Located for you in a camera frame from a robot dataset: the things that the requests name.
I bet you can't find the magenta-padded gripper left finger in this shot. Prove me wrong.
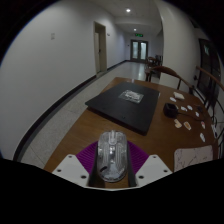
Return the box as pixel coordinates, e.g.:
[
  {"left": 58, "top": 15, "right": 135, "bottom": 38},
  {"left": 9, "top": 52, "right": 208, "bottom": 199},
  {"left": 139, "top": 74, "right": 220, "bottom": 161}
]
[{"left": 52, "top": 140, "right": 103, "bottom": 188}]

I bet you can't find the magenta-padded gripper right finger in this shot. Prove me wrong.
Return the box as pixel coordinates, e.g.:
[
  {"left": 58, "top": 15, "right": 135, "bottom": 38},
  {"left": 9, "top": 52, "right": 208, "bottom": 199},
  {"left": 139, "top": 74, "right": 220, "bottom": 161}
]
[{"left": 125, "top": 140, "right": 173, "bottom": 188}]

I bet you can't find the transparent grey computer mouse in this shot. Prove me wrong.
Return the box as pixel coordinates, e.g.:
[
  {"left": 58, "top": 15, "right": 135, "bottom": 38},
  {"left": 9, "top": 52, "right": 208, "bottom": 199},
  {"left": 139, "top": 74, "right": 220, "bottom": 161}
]
[{"left": 96, "top": 130, "right": 128, "bottom": 183}]

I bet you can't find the white marble-print mouse pad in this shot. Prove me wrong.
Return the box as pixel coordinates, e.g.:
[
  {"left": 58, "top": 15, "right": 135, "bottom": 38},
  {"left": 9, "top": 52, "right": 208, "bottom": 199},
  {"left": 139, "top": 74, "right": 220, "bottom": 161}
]
[{"left": 173, "top": 144, "right": 214, "bottom": 173}]

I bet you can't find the tan small sticker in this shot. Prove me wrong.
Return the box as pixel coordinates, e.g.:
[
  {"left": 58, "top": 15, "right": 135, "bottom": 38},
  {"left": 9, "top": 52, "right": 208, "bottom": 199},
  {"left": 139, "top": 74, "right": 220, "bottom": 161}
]
[{"left": 173, "top": 118, "right": 183, "bottom": 129}]

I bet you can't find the small black box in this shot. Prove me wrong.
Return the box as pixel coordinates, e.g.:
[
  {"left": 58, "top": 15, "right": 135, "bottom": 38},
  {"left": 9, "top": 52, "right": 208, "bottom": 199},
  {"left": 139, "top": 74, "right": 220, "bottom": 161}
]
[{"left": 163, "top": 102, "right": 179, "bottom": 119}]

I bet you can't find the black closed laptop with sticker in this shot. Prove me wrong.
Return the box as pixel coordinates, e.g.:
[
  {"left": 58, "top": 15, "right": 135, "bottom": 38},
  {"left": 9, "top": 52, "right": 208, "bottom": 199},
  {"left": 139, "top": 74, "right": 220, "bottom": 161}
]
[{"left": 84, "top": 81, "right": 161, "bottom": 136}]

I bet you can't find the white card with black pen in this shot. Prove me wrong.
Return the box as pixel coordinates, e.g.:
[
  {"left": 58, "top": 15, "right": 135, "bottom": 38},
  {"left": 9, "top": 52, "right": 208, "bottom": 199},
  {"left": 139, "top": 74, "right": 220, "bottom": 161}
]
[{"left": 211, "top": 123, "right": 218, "bottom": 138}]

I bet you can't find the white flat packet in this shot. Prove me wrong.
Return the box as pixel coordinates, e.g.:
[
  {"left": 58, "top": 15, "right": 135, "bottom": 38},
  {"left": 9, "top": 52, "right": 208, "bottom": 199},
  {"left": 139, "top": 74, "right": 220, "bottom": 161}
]
[{"left": 172, "top": 91, "right": 185, "bottom": 100}]

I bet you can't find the black railing with wooden handrail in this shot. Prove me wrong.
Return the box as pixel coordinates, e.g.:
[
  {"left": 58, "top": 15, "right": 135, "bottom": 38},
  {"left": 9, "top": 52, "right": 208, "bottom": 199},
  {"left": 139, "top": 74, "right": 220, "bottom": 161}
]
[{"left": 194, "top": 65, "right": 224, "bottom": 158}]

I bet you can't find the brown wooden armchair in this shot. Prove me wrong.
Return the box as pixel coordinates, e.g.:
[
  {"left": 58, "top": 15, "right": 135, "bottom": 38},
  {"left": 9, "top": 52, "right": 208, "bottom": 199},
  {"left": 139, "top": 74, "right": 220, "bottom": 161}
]
[{"left": 145, "top": 65, "right": 194, "bottom": 94}]

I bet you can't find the distant wooden chairs group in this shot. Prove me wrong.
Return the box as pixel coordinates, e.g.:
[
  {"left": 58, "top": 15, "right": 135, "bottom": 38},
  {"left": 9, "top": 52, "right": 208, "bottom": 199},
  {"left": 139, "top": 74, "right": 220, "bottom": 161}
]
[{"left": 145, "top": 54, "right": 163, "bottom": 69}]

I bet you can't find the dark framed window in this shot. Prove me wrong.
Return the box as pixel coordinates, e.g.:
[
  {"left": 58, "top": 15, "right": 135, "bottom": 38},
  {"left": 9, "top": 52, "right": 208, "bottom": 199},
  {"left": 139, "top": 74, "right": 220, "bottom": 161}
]
[{"left": 198, "top": 38, "right": 221, "bottom": 98}]

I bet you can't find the glass double door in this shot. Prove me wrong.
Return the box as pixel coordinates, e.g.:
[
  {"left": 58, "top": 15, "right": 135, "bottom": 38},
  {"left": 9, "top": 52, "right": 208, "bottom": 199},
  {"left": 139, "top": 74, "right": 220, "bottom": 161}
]
[{"left": 130, "top": 39, "right": 149, "bottom": 63}]

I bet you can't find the beige side door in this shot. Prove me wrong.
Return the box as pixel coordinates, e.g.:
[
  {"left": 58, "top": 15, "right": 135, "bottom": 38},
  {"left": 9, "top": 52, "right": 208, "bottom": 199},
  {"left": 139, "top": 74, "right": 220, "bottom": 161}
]
[{"left": 93, "top": 21, "right": 108, "bottom": 75}]

